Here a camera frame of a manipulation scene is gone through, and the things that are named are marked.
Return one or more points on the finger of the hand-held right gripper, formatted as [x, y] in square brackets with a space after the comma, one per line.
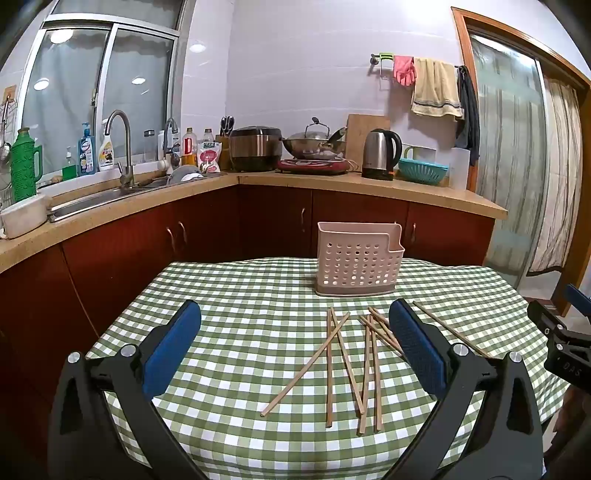
[547, 318]
[579, 299]

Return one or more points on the striped curtain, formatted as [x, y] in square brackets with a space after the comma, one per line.
[556, 184]

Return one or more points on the red and white bag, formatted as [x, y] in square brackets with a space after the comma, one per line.
[210, 158]

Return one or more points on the curved steel faucet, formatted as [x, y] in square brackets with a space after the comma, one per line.
[125, 161]

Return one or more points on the small clear bottle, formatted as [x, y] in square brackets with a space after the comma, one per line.
[208, 137]

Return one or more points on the white spray bottle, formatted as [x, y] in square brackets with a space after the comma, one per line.
[106, 154]

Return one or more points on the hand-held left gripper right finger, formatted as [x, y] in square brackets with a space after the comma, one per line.
[415, 344]

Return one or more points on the teal colander basket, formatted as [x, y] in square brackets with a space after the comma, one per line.
[422, 171]

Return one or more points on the wooden framed glass door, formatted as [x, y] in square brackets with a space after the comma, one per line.
[503, 161]

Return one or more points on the red induction cooktop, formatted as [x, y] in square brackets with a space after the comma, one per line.
[314, 167]

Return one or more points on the green mug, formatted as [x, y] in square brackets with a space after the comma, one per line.
[415, 152]

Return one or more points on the red kitchen counter cabinet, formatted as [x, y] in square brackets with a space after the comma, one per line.
[207, 221]

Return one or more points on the dark hanging cloth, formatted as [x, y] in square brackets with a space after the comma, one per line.
[467, 115]

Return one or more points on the green checked tablecloth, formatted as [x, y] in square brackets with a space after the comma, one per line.
[258, 323]

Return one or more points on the blue dish soap bottle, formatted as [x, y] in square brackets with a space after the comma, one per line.
[86, 152]

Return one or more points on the white plastic container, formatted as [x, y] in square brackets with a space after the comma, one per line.
[25, 216]

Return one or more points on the wall towel rack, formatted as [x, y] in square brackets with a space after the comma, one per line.
[379, 60]

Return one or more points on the dark rice cooker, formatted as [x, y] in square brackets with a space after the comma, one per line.
[255, 148]

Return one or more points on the pink rubber gloves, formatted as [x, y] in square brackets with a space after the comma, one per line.
[404, 70]

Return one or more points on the small green bottle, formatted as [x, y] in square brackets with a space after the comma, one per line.
[69, 170]

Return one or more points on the wooden cutting board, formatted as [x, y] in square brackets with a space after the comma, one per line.
[358, 129]

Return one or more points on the sliding window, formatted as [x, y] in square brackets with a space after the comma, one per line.
[92, 69]

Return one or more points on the steel sink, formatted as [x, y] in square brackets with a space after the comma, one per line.
[92, 199]

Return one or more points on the pink perforated utensil holder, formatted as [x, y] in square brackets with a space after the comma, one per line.
[358, 263]

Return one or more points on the green thermos jug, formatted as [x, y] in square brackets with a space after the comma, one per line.
[25, 166]

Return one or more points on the knife block with scissors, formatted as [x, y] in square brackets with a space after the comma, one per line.
[225, 143]

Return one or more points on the glass jar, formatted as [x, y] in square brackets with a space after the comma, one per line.
[148, 146]

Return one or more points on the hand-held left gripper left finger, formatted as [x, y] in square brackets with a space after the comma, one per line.
[168, 350]

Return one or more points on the cooking oil bottle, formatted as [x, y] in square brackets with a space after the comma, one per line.
[188, 148]

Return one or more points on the wall hook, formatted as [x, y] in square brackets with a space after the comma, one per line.
[7, 92]

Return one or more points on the steel wok with lid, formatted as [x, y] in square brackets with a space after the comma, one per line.
[314, 142]

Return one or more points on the grey bowl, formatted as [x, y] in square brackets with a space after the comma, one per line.
[184, 175]

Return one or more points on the wooden chopstick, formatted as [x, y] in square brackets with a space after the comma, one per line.
[379, 318]
[376, 378]
[307, 364]
[328, 369]
[347, 364]
[376, 332]
[365, 374]
[443, 324]

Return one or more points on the steel electric kettle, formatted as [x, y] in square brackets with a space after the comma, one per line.
[379, 154]

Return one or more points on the white translucent container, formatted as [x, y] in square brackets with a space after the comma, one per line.
[460, 170]

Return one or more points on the beige towel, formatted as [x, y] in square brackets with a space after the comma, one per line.
[435, 87]

